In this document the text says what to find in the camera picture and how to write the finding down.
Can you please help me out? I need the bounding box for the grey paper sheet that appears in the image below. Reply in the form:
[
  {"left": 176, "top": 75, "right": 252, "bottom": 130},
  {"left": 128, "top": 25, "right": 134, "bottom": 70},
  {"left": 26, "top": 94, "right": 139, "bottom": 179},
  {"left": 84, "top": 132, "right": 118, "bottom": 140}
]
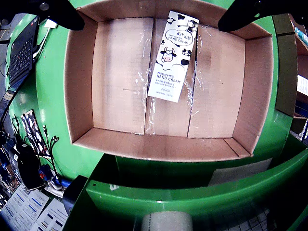
[{"left": 208, "top": 158, "right": 273, "bottom": 186}]

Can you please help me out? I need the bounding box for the printed white paper sheet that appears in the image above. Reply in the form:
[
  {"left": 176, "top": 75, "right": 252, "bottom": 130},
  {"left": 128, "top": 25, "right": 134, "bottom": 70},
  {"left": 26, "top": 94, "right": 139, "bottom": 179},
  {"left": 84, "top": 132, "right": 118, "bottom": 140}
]
[
  {"left": 0, "top": 185, "right": 50, "bottom": 231},
  {"left": 31, "top": 199, "right": 70, "bottom": 231}
]

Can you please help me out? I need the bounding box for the cow print card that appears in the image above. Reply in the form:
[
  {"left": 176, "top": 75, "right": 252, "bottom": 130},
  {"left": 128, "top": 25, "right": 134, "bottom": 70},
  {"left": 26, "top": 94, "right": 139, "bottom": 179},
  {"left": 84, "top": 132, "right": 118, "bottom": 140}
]
[{"left": 20, "top": 109, "right": 50, "bottom": 156}]

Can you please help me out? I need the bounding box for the cow print hand cream box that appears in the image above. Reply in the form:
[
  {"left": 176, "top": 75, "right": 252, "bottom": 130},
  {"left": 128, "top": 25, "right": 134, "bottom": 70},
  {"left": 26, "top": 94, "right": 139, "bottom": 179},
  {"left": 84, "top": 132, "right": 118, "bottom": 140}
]
[{"left": 147, "top": 10, "right": 200, "bottom": 103}]

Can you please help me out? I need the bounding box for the dark blue box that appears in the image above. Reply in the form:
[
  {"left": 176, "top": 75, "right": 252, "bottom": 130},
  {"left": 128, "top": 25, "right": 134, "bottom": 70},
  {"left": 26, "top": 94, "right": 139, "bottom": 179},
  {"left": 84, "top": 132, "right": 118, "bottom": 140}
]
[{"left": 295, "top": 100, "right": 308, "bottom": 116}]

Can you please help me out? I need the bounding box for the white power adapter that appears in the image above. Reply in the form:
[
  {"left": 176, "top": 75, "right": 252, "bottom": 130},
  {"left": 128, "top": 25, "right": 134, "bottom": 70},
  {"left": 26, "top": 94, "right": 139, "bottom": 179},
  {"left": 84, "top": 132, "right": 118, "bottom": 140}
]
[{"left": 44, "top": 18, "right": 59, "bottom": 29}]

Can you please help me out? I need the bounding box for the large cardboard tray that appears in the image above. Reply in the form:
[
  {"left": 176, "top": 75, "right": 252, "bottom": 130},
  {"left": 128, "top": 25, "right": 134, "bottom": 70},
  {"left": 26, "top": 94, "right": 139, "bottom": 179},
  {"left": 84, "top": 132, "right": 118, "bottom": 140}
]
[{"left": 64, "top": 0, "right": 275, "bottom": 162}]

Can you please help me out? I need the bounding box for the green metal cabinet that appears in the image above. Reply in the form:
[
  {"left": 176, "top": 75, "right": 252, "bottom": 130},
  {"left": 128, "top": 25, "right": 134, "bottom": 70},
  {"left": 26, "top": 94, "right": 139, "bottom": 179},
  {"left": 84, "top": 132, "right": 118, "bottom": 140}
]
[{"left": 62, "top": 133, "right": 308, "bottom": 231}]

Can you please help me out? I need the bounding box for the black laptop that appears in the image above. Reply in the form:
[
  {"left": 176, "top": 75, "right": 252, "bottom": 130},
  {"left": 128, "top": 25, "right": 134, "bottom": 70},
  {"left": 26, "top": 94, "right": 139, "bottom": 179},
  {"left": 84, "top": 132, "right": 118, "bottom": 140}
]
[{"left": 6, "top": 13, "right": 41, "bottom": 85}]

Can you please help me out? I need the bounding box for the cardboard box with tall boxes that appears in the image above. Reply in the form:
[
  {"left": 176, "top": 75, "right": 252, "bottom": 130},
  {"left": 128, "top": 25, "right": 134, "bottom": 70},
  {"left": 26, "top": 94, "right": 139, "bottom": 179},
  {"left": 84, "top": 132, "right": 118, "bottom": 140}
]
[{"left": 274, "top": 33, "right": 308, "bottom": 134}]

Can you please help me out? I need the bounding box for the black box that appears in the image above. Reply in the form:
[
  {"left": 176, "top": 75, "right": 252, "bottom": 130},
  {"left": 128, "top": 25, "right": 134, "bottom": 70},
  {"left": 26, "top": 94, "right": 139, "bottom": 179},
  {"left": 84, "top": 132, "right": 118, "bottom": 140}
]
[{"left": 62, "top": 175, "right": 89, "bottom": 215}]

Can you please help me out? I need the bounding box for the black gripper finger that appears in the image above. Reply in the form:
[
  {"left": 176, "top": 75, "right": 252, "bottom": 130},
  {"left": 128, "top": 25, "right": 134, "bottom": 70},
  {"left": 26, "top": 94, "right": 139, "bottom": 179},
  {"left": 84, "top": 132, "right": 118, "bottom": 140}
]
[
  {"left": 218, "top": 0, "right": 308, "bottom": 32},
  {"left": 31, "top": 0, "right": 85, "bottom": 31}
]

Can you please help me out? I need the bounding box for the white adapter cable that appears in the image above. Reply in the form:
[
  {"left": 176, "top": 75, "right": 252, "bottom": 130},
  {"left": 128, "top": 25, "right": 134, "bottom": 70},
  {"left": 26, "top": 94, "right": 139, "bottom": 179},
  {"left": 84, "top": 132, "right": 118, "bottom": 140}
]
[{"left": 32, "top": 26, "right": 52, "bottom": 61}]

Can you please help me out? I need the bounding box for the black cable with plugs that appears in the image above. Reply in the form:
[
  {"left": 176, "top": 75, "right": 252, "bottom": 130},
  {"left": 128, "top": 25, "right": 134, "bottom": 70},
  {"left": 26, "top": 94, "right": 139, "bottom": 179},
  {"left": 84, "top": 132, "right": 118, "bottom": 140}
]
[{"left": 42, "top": 124, "right": 60, "bottom": 183}]

